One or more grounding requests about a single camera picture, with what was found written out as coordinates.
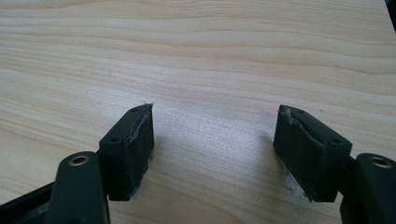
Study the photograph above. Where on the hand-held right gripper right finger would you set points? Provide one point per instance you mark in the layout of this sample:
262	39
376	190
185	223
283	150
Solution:
306	155

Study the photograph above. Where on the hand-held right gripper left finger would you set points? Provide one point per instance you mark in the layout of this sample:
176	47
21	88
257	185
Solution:
127	155

